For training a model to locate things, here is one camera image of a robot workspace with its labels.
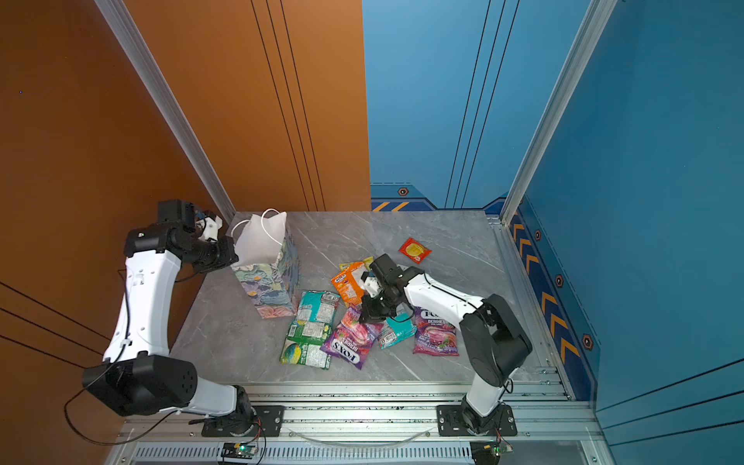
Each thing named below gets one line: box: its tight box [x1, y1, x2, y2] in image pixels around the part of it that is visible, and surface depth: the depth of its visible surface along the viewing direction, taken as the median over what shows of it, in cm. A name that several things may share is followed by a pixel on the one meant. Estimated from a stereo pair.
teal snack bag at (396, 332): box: [378, 312, 417, 350], surface depth 87 cm
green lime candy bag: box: [279, 320, 333, 371], surface depth 85 cm
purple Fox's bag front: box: [319, 306, 385, 371], surface depth 83 cm
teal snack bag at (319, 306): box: [296, 289, 341, 324], surface depth 93 cm
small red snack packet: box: [398, 237, 433, 265], surface depth 111 cm
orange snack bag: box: [331, 261, 366, 306], surface depth 98 cm
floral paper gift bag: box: [230, 208, 300, 320], surface depth 81 cm
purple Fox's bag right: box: [412, 306, 460, 357], surface depth 87 cm
